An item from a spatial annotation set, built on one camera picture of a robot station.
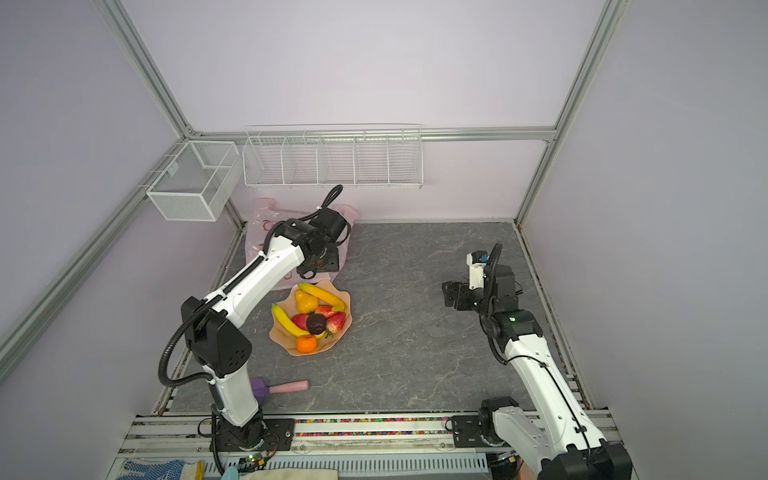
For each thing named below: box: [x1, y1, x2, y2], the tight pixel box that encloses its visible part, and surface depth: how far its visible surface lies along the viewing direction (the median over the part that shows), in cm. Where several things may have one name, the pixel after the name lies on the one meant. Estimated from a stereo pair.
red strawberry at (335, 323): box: [326, 312, 346, 336], surface depth 88 cm
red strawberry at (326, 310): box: [315, 305, 334, 318], surface depth 93 cm
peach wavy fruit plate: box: [269, 280, 353, 357], surface depth 89 cm
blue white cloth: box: [117, 460, 185, 480], surface depth 70 cm
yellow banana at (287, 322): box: [271, 304, 310, 336], surface depth 89 cm
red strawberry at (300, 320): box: [291, 314, 309, 331], surface depth 89 cm
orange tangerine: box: [296, 334, 317, 353], surface depth 84 cm
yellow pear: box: [295, 290, 319, 314], surface depth 93 cm
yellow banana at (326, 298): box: [298, 283, 346, 312], surface depth 96 cm
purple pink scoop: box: [250, 377, 310, 405], surface depth 82 cm
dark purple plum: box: [307, 313, 327, 335], surface depth 88 cm
